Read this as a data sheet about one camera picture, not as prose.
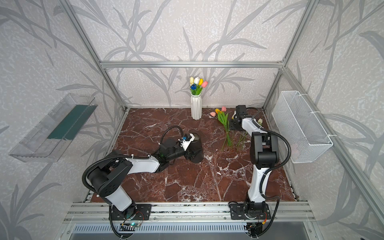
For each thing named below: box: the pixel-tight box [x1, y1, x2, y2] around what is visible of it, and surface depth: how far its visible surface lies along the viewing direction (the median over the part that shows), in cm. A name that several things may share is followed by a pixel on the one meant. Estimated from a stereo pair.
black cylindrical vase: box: [184, 129, 204, 164], surface depth 80 cm
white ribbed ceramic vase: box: [190, 93, 202, 120], surface depth 104 cm
